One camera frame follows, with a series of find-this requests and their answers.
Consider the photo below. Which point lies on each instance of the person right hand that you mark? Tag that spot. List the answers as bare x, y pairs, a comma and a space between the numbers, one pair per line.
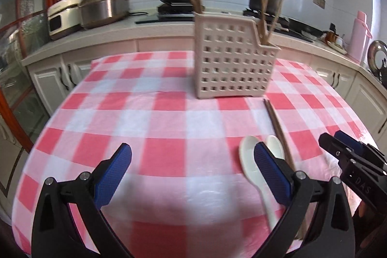
364, 210

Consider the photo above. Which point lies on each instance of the red white checkered tablecloth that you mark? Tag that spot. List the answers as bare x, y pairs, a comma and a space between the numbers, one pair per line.
184, 193

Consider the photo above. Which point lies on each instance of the steel pot lid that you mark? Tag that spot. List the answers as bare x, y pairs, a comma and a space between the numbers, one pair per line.
376, 58

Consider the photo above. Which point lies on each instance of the gold wall switch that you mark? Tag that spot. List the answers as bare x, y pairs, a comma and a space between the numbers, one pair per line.
319, 3

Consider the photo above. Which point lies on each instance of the pink thermos bottle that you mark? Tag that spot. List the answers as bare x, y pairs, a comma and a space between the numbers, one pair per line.
359, 38

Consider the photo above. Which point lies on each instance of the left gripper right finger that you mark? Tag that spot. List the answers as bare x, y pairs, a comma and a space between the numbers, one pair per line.
276, 173

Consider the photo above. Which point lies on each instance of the red framed glass door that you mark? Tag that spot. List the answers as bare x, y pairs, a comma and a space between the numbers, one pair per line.
24, 30

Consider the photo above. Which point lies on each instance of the beige perforated utensil basket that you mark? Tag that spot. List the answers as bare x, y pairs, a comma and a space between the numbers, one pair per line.
229, 59

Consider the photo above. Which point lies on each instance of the silver rice cooker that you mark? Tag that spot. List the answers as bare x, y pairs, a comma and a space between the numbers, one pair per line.
96, 13

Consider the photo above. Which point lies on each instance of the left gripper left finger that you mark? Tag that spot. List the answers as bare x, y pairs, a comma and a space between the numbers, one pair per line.
109, 173

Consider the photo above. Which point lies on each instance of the white small oven appliance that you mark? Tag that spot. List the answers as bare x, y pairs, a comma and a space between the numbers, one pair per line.
63, 18

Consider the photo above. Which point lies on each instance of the tray with cups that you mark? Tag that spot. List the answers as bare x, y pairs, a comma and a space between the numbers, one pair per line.
333, 40

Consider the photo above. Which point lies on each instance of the white kitchen counter cabinets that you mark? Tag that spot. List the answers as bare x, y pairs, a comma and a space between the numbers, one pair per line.
59, 65

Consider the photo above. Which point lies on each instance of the white ceramic spoon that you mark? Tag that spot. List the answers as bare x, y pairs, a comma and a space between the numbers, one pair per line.
275, 146
254, 176

